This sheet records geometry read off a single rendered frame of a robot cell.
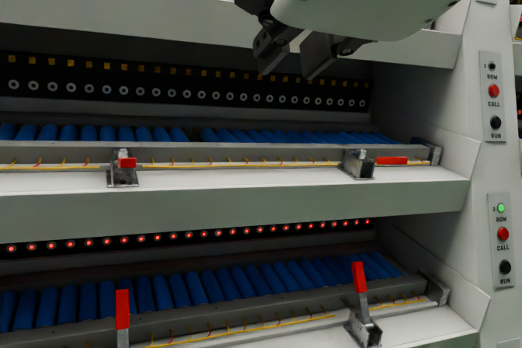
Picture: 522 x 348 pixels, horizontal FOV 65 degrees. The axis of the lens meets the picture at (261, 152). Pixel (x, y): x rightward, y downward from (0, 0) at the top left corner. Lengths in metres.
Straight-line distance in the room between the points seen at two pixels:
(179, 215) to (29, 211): 0.13
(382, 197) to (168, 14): 0.31
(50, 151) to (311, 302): 0.34
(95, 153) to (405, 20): 0.31
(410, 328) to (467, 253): 0.12
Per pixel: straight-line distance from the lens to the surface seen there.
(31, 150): 0.44
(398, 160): 0.44
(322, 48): 0.31
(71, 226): 0.40
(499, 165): 0.64
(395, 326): 0.57
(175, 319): 0.48
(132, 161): 0.33
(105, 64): 0.55
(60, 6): 0.43
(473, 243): 0.60
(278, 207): 0.44
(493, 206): 0.62
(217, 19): 0.44
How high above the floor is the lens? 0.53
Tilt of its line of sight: 4 degrees up
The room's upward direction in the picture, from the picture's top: 1 degrees counter-clockwise
